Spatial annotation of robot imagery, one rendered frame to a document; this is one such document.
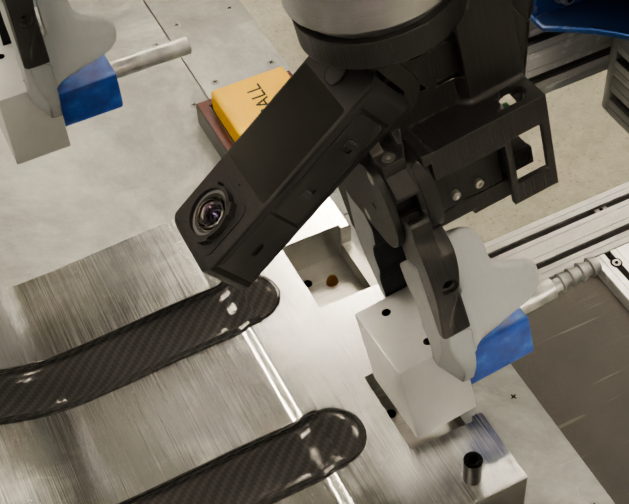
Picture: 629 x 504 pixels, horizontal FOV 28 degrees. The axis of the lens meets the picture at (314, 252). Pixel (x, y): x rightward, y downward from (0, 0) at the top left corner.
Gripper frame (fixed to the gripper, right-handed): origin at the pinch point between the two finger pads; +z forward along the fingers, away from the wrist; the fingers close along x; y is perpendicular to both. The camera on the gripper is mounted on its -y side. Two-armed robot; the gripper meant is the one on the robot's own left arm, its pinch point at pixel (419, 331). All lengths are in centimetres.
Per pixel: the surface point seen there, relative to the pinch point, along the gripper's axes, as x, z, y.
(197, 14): 49, 8, 4
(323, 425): 1.4, 4.7, -6.2
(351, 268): 12.6, 6.4, 0.7
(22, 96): 25.7, -6.7, -12.3
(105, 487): 3.5, 3.1, -17.9
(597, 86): 108, 92, 75
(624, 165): 90, 93, 68
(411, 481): -3.9, 5.5, -3.8
